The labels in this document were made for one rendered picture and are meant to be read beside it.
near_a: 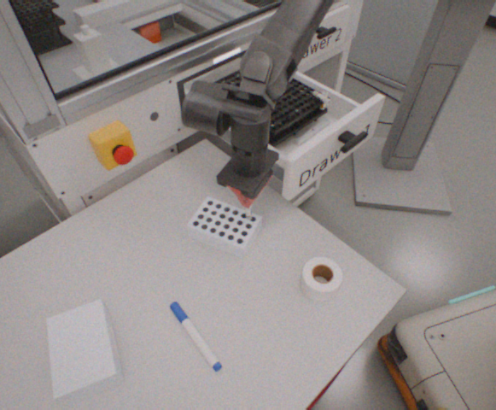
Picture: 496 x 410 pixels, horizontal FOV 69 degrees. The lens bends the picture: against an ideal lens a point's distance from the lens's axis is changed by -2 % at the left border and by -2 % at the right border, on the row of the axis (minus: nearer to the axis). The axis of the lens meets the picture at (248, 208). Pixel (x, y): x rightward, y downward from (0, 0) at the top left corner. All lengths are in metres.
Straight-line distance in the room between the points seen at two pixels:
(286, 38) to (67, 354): 0.55
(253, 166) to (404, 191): 1.44
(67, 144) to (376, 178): 1.51
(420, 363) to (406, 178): 1.03
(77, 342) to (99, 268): 0.17
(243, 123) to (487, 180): 1.87
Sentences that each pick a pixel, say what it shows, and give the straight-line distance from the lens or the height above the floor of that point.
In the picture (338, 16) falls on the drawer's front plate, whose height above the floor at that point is 0.91.
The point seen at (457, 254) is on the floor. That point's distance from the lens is 1.85.
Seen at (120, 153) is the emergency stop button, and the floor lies 0.89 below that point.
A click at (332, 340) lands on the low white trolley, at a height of 0.76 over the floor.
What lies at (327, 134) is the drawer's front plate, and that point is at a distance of 0.70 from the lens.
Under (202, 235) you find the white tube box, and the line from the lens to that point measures 0.71.
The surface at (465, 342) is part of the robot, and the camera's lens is 1.32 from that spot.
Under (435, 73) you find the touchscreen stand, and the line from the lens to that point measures 1.73.
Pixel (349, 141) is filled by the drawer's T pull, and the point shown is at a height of 0.91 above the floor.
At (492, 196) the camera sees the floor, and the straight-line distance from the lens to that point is 2.19.
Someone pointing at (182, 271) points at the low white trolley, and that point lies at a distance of 0.70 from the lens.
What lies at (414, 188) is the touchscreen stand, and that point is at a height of 0.04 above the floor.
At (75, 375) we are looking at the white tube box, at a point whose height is 0.81.
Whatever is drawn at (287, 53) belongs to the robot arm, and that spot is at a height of 1.12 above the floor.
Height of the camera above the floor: 1.36
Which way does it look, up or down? 51 degrees down
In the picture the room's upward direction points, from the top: straight up
